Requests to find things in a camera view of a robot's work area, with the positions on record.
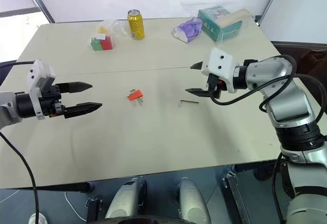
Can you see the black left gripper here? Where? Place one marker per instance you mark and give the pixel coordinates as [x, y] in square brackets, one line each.
[49, 101]

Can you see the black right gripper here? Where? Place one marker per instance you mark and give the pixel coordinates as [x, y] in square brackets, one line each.
[215, 83]

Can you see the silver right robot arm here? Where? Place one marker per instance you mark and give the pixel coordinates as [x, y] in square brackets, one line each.
[288, 98]

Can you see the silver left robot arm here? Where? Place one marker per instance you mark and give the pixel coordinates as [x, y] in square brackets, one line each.
[7, 111]

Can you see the dark rounded robot base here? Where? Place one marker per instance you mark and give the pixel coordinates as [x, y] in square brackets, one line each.
[143, 220]

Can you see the silver metal hex key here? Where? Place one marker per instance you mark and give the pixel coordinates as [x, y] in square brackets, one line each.
[187, 102]

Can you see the red hex key holder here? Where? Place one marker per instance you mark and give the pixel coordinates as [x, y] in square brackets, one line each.
[135, 94]

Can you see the purple tissue pack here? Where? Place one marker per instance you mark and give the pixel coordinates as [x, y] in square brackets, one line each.
[187, 31]

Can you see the green tissue box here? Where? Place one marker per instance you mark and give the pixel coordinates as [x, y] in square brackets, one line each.
[219, 32]

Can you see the green block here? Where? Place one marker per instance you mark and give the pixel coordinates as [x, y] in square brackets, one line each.
[95, 44]

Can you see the red block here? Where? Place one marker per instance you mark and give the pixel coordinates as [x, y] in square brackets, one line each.
[106, 43]

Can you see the large clear plastic bag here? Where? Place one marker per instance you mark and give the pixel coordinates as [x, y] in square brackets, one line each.
[189, 8]

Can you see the yellow block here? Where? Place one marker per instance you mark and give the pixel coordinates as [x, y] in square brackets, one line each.
[102, 29]

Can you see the clear bag of blocks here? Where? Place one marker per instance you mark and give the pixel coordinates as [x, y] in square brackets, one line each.
[115, 28]

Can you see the yellow drink can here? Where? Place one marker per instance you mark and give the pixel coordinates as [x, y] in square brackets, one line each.
[136, 25]

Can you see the silver rounded robot leg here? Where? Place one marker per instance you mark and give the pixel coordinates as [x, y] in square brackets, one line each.
[192, 201]
[125, 198]

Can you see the dark brown seat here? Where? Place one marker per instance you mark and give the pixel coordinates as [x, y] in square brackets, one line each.
[306, 55]

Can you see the black floor block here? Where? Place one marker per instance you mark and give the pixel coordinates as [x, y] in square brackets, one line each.
[263, 173]

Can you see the black table leg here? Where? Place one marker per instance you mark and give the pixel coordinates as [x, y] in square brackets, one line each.
[237, 198]

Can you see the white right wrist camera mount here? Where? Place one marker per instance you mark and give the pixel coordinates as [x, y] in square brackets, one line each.
[219, 60]

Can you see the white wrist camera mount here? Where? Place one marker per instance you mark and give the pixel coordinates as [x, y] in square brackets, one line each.
[219, 60]
[41, 73]

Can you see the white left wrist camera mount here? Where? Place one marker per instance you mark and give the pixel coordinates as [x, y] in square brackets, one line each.
[41, 73]

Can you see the grey slanted frame pole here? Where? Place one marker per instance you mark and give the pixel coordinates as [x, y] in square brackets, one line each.
[38, 0]
[270, 0]

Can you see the black table bracket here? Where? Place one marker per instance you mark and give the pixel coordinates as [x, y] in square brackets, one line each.
[92, 210]

